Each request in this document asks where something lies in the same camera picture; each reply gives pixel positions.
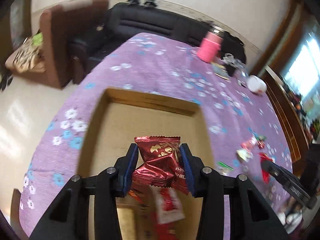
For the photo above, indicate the pink knitted sleeve bottle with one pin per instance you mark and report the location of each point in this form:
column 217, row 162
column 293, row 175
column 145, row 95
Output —
column 210, row 44

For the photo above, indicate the small red candy packet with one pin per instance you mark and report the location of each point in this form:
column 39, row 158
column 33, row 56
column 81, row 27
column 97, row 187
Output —
column 165, row 231

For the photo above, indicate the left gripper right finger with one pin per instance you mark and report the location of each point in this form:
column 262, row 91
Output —
column 251, row 217

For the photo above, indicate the large red foil snack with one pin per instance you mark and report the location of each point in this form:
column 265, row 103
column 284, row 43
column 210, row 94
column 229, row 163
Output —
column 162, row 163

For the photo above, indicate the small red green candy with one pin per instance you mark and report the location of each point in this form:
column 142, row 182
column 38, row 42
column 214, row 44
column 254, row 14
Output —
column 261, row 141

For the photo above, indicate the black sofa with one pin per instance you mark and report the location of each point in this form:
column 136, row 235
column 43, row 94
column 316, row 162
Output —
column 123, row 21

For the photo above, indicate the red and white snack packet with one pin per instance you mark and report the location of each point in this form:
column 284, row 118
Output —
column 168, row 206

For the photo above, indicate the green clear candy wrapper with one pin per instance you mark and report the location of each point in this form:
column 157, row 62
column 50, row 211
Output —
column 223, row 168

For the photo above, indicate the shallow cardboard box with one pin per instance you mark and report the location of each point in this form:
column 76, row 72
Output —
column 119, row 116

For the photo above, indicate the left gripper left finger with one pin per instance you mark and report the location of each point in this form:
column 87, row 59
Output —
column 67, row 216

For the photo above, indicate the purple floral tablecloth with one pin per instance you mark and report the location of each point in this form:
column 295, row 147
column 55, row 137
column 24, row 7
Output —
column 157, row 65

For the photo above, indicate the cream white snack packet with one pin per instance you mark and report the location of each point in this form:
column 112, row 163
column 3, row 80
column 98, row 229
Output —
column 244, row 155

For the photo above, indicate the brown armchair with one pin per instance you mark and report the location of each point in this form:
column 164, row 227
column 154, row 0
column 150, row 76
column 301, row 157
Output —
column 58, row 24

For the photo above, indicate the white red candy packet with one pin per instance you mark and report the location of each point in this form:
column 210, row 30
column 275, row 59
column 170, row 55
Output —
column 265, row 166

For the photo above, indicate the patterned cloth on armchair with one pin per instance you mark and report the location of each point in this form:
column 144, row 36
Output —
column 29, row 57

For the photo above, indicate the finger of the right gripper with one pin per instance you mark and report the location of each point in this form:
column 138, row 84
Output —
column 292, row 185

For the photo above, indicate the pink My Melody snack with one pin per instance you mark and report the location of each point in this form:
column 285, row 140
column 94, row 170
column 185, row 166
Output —
column 249, row 144

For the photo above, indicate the white plastic jar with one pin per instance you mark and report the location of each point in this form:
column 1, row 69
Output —
column 256, row 85

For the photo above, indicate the small booklet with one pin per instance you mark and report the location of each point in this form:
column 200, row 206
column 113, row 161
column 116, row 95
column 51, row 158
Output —
column 220, row 71

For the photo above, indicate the wooden glass cabinet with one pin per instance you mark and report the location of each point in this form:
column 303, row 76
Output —
column 290, row 67

